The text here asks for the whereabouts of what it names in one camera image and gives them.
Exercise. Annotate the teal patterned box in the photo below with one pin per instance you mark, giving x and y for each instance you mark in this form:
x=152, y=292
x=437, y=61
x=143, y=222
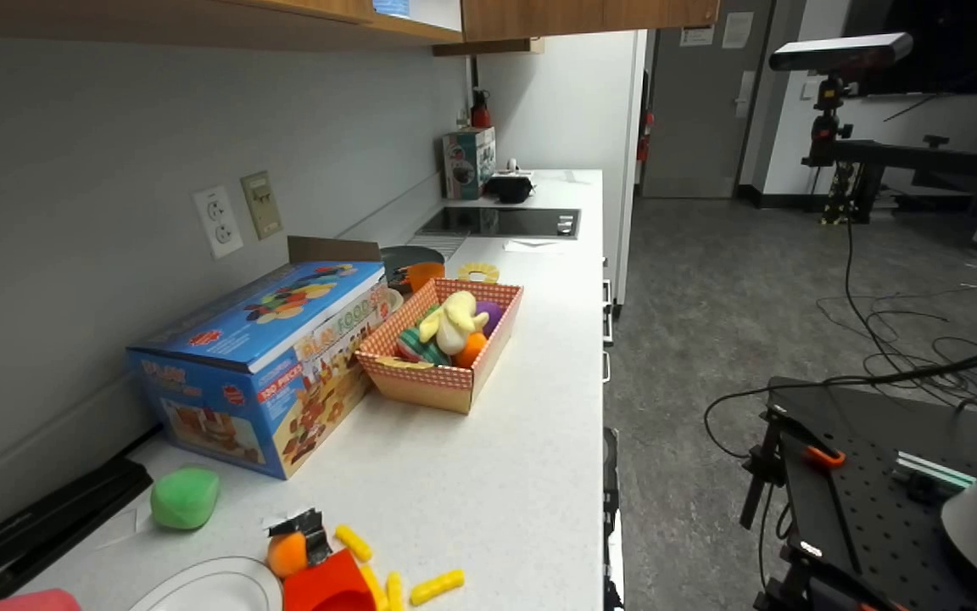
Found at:
x=466, y=162

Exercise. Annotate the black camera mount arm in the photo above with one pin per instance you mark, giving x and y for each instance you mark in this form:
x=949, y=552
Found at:
x=859, y=162

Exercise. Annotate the black bowl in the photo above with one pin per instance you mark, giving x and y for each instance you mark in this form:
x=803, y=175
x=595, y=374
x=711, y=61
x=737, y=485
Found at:
x=507, y=187

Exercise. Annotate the beige wall switch plate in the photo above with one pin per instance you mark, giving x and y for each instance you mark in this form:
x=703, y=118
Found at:
x=263, y=206

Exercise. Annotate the white wall outlet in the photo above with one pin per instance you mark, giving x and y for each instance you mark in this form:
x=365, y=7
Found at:
x=219, y=222

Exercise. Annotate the orange toy fruit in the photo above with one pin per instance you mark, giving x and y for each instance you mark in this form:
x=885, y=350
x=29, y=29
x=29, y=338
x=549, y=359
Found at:
x=471, y=350

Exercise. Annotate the yellow toy fry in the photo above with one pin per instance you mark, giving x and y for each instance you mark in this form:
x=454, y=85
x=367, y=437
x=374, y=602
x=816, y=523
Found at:
x=437, y=586

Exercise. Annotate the white plate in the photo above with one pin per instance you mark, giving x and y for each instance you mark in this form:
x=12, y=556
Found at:
x=214, y=586

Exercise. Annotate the blue toy box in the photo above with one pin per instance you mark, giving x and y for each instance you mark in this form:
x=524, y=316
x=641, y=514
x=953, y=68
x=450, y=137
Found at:
x=263, y=374

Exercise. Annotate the orange plastic cup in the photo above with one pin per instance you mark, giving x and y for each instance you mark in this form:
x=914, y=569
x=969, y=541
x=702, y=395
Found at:
x=420, y=277

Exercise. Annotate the red toy fries holder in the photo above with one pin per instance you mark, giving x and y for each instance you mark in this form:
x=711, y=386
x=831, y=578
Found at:
x=330, y=586

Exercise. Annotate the white refrigerator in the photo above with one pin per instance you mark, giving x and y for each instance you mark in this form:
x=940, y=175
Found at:
x=575, y=102

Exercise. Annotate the black stereo camera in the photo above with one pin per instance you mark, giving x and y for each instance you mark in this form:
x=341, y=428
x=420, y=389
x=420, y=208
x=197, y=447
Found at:
x=845, y=55

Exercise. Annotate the black optical breadboard table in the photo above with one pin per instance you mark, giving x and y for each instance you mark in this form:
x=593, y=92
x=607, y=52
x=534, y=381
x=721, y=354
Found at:
x=885, y=499

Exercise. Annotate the black stapler tray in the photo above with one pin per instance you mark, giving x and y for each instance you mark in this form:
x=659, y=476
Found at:
x=49, y=527

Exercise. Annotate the green plush toy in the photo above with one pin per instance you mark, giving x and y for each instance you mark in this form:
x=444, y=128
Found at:
x=186, y=499

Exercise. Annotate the wooden cabinet door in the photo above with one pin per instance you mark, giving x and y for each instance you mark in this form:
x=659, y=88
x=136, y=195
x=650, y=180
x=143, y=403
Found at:
x=273, y=24
x=545, y=17

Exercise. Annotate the yellow toy banana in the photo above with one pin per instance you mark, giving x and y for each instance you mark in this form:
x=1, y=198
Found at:
x=454, y=319

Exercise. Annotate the black induction cooktop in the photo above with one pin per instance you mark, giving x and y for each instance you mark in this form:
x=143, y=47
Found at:
x=507, y=222

